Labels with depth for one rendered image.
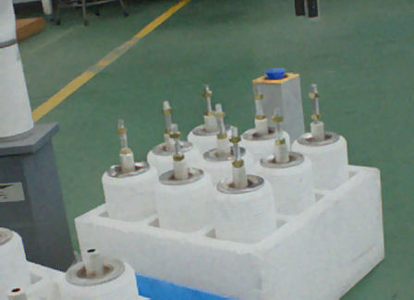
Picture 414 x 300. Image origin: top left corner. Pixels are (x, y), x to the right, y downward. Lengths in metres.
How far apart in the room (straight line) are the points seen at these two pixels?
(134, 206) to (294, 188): 0.27
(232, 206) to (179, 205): 0.11
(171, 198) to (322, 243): 0.26
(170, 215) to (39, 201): 0.33
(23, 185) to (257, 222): 0.50
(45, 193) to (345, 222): 0.56
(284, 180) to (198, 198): 0.14
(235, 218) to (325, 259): 0.20
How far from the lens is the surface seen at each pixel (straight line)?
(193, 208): 1.29
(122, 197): 1.37
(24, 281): 1.21
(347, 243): 1.41
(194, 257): 1.26
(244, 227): 1.23
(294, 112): 1.66
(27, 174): 1.53
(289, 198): 1.32
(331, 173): 1.41
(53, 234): 1.57
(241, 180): 1.24
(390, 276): 1.49
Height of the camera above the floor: 0.67
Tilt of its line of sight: 20 degrees down
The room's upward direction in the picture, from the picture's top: 8 degrees counter-clockwise
